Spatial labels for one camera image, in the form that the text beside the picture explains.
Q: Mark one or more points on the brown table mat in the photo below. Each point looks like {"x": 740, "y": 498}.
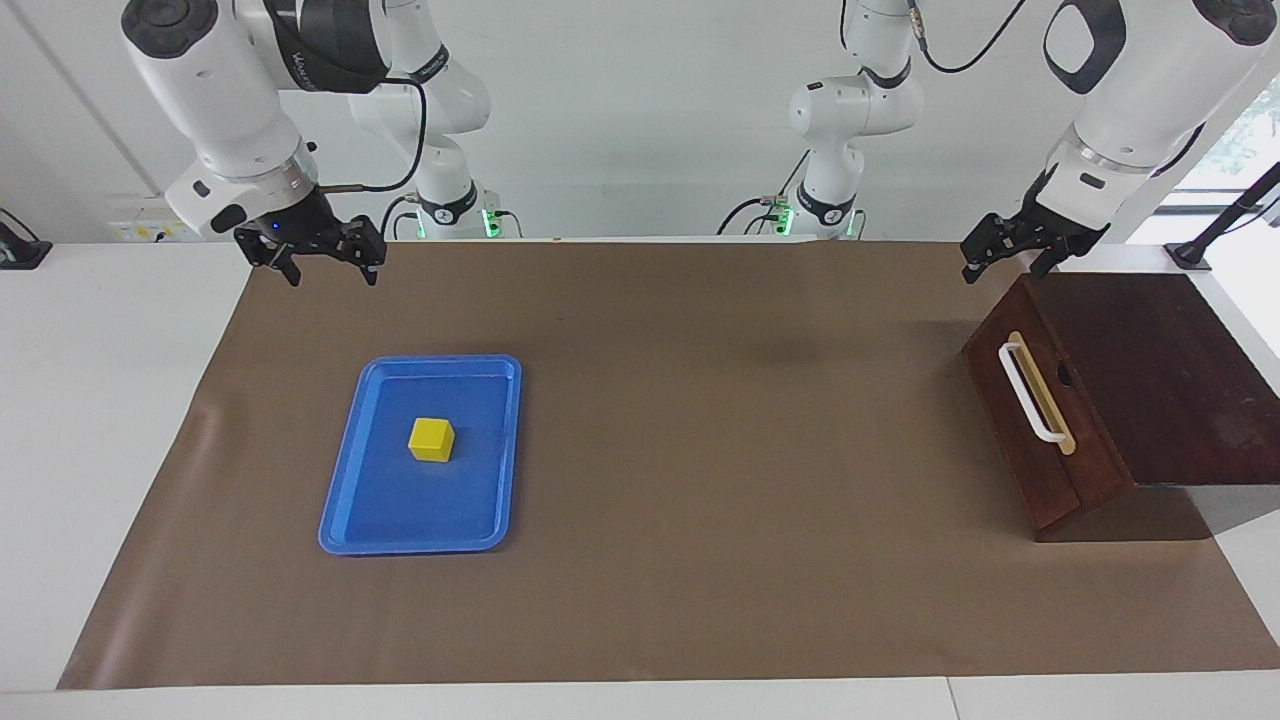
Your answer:
{"x": 700, "y": 500}

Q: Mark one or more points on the white wall socket strip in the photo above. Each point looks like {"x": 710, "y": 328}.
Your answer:
{"x": 150, "y": 231}

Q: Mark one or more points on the yellow cube block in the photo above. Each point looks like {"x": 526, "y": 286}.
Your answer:
{"x": 431, "y": 440}

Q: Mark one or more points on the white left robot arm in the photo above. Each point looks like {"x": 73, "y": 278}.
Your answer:
{"x": 1150, "y": 90}

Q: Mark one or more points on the dark brown wooden cabinet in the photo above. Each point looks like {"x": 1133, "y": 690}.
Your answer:
{"x": 1180, "y": 380}

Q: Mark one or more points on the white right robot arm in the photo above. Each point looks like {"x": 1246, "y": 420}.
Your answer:
{"x": 230, "y": 100}

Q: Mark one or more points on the blue plastic tray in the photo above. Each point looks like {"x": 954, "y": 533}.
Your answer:
{"x": 400, "y": 500}

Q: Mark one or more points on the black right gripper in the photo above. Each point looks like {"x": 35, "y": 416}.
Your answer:
{"x": 295, "y": 225}

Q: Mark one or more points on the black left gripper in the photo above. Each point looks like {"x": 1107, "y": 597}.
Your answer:
{"x": 1060, "y": 220}

